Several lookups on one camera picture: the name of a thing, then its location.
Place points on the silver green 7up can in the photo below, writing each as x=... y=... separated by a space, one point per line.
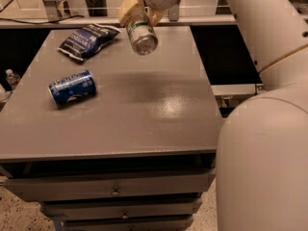
x=141 y=34

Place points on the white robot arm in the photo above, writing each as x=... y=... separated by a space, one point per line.
x=262 y=151

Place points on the clear plastic water bottle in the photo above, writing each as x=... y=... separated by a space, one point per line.
x=12 y=78

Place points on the middle grey drawer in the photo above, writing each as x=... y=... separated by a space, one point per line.
x=123 y=209

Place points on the grey drawer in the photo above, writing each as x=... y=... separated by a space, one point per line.
x=110 y=185
x=172 y=223
x=123 y=209

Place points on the blue soda can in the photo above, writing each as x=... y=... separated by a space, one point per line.
x=74 y=87

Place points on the metal frame railing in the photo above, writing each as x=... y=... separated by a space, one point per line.
x=74 y=13

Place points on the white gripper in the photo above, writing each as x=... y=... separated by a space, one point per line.
x=136 y=8

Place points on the top grey drawer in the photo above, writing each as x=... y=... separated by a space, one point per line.
x=110 y=185

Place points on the blue chip bag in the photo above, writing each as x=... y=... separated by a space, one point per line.
x=87 y=41

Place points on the bottom grey drawer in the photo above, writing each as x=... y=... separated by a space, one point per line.
x=172 y=223

